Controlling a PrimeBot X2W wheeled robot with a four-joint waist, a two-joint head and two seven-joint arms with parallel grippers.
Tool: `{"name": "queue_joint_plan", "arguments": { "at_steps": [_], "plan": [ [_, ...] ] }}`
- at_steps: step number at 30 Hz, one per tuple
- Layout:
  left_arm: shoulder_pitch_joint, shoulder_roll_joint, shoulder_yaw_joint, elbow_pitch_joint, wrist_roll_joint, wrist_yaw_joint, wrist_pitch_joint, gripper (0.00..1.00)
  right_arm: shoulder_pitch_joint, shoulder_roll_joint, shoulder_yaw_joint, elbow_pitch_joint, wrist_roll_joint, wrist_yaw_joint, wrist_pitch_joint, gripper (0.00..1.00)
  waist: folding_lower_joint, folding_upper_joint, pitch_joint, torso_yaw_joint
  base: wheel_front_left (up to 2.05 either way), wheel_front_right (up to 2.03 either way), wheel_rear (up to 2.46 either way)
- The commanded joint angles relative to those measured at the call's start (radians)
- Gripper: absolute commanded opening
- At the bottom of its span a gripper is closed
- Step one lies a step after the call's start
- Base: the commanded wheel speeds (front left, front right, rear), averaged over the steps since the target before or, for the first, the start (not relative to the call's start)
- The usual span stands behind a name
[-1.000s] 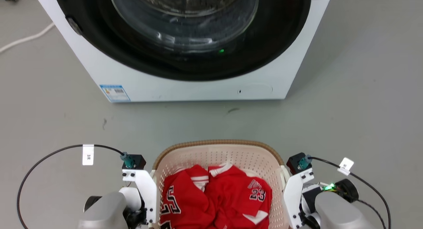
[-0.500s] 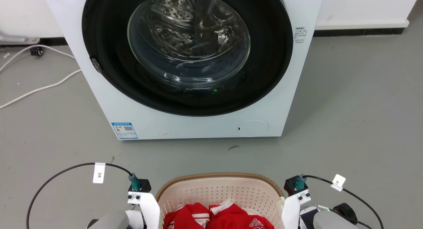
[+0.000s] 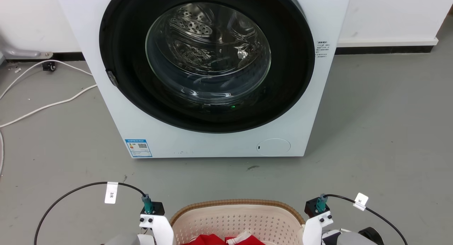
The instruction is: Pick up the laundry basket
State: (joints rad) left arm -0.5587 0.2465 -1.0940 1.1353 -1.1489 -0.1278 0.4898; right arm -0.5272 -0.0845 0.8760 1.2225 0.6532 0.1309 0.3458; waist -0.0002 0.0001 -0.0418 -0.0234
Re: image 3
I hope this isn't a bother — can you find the beige plastic laundry basket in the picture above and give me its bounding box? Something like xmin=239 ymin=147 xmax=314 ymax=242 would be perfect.
xmin=169 ymin=199 xmax=305 ymax=245

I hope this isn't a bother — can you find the white front-load washing machine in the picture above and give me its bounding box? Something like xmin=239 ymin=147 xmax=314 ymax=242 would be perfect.
xmin=55 ymin=0 xmax=352 ymax=159

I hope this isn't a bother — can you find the round white filter cover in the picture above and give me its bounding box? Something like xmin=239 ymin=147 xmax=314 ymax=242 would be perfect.
xmin=257 ymin=138 xmax=291 ymax=156

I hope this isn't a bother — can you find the steel washer drum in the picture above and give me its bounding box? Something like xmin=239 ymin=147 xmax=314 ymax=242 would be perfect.
xmin=146 ymin=2 xmax=272 ymax=105

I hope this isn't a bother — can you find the blue energy label sticker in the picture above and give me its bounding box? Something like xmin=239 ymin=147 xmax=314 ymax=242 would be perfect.
xmin=125 ymin=139 xmax=153 ymax=158

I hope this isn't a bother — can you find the white text sticker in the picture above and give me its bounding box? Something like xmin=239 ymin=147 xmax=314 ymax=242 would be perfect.
xmin=315 ymin=41 xmax=330 ymax=59

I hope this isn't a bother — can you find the black round washer door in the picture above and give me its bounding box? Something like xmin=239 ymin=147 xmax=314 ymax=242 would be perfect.
xmin=99 ymin=0 xmax=315 ymax=134

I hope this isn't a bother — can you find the white garment tag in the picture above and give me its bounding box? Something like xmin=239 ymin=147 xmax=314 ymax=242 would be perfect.
xmin=226 ymin=232 xmax=253 ymax=245

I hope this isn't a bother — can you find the red garment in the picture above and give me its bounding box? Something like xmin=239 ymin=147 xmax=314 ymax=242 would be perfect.
xmin=182 ymin=233 xmax=266 ymax=245

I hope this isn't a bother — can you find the white left cable label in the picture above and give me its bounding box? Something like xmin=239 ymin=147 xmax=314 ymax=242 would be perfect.
xmin=105 ymin=182 xmax=119 ymax=204

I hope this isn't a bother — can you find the white cable label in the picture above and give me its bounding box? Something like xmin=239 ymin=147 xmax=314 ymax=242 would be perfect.
xmin=353 ymin=193 xmax=369 ymax=211
xmin=105 ymin=182 xmax=119 ymax=204

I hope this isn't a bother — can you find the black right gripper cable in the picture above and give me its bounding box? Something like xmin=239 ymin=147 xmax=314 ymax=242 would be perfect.
xmin=324 ymin=194 xmax=408 ymax=245

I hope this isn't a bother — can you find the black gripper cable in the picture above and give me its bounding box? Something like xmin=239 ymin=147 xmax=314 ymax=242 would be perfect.
xmin=324 ymin=194 xmax=408 ymax=245
xmin=34 ymin=182 xmax=146 ymax=245

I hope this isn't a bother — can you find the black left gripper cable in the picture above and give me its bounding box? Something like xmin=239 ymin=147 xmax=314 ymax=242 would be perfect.
xmin=34 ymin=182 xmax=146 ymax=245

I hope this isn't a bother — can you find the white right cable label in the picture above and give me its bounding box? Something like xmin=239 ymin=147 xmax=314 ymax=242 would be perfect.
xmin=353 ymin=193 xmax=369 ymax=211

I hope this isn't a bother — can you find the white power cable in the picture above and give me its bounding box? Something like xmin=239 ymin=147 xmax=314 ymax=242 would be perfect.
xmin=0 ymin=84 xmax=98 ymax=128
xmin=0 ymin=59 xmax=93 ymax=100

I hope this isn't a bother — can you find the grey drain hose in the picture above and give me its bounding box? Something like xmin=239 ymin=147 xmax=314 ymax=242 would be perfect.
xmin=0 ymin=35 xmax=53 ymax=60

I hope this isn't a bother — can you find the pale hose on floor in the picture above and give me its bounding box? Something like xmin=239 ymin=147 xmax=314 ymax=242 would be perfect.
xmin=0 ymin=130 xmax=5 ymax=176

